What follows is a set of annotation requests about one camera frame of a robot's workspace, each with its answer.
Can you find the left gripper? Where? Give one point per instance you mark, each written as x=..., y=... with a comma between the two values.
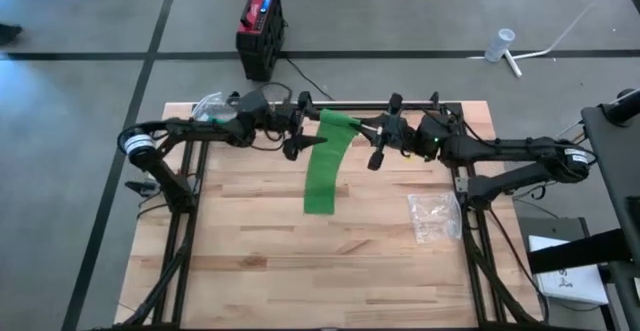
x=291, y=150

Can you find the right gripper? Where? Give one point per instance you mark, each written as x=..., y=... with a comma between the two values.
x=375, y=162

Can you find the dark green bandage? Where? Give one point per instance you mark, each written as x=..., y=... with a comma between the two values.
x=325, y=171

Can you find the clear plastic bag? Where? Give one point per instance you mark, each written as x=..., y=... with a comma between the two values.
x=215, y=106
x=434, y=218

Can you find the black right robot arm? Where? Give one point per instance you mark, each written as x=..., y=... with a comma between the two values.
x=500, y=148

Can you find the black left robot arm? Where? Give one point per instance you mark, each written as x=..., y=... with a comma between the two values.
x=200, y=130

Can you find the red black power station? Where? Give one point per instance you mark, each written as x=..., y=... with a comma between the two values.
x=262, y=6

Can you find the translucent white plastic cup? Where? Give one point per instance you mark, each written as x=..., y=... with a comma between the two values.
x=500, y=46

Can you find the white lamp stand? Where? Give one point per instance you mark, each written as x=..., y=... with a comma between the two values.
x=512, y=63

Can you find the black side cart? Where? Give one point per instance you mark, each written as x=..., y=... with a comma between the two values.
x=615, y=171

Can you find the white cardboard box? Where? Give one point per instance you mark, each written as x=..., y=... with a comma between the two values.
x=570, y=286

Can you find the person's foot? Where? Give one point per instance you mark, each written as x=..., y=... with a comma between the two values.
x=7, y=32

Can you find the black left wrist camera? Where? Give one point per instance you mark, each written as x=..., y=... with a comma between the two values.
x=282, y=118

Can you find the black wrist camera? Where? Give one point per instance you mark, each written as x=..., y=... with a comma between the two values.
x=402, y=138
x=282, y=118

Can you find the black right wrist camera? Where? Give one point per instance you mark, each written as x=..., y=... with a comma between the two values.
x=402, y=138

